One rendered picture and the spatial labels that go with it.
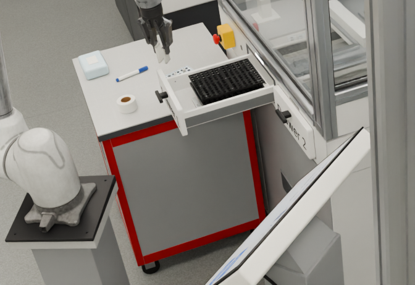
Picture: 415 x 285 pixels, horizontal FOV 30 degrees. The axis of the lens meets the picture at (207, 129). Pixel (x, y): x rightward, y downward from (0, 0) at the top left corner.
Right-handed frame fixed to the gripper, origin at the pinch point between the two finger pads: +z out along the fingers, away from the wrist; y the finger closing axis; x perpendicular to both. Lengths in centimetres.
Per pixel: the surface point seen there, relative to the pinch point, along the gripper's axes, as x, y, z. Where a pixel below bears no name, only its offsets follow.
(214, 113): -16.8, 26.2, 9.7
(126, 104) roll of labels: -11.1, -13.1, 16.5
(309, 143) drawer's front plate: -28, 63, 6
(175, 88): -3.8, 4.5, 11.8
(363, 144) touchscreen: -60, 91, -26
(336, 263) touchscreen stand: -78, 88, -3
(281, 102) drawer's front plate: -12, 49, 5
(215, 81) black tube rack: -3.7, 21.3, 6.6
